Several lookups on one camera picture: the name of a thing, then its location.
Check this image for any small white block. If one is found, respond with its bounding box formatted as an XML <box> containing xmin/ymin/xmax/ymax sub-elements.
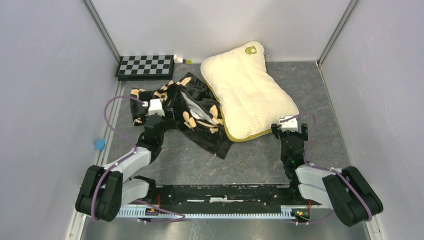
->
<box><xmin>173</xmin><ymin>54</ymin><xmax>185</xmax><ymax>64</ymax></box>

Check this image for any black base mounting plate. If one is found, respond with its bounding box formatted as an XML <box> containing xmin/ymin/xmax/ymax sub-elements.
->
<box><xmin>143</xmin><ymin>184</ymin><xmax>309</xmax><ymax>214</ymax></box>

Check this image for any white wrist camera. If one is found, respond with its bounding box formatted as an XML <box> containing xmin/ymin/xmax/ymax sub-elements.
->
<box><xmin>278</xmin><ymin>116</ymin><xmax>299</xmax><ymax>132</ymax></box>
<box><xmin>142</xmin><ymin>98</ymin><xmax>165</xmax><ymax>117</ymax></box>

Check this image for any black floral pillowcase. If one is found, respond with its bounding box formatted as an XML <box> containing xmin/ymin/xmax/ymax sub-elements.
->
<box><xmin>130</xmin><ymin>72</ymin><xmax>233</xmax><ymax>159</ymax></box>

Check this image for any blue small object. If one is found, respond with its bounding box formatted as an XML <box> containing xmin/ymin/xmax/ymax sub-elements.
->
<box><xmin>94</xmin><ymin>138</ymin><xmax>106</xmax><ymax>152</ymax></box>

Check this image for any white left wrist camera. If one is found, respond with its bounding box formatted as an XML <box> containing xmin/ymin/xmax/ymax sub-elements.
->
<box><xmin>142</xmin><ymin>98</ymin><xmax>165</xmax><ymax>117</ymax></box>

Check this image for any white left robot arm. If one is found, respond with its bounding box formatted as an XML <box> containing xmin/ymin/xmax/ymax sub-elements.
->
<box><xmin>75</xmin><ymin>113</ymin><xmax>170</xmax><ymax>222</ymax></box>

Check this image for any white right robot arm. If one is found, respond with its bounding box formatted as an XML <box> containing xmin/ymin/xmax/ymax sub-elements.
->
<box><xmin>271</xmin><ymin>123</ymin><xmax>384</xmax><ymax>227</ymax></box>

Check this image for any black grey checkerboard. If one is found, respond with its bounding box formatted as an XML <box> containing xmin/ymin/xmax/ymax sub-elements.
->
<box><xmin>115</xmin><ymin>55</ymin><xmax>175</xmax><ymax>81</ymax></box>

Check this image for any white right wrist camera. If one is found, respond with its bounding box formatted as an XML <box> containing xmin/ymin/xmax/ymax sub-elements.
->
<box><xmin>278</xmin><ymin>116</ymin><xmax>299</xmax><ymax>132</ymax></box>

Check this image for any white yellow pillow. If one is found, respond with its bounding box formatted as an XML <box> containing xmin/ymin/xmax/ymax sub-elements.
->
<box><xmin>200</xmin><ymin>41</ymin><xmax>299</xmax><ymax>142</ymax></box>

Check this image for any white pillow label tag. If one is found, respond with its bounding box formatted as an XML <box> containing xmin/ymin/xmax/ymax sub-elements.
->
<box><xmin>262</xmin><ymin>45</ymin><xmax>272</xmax><ymax>57</ymax></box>

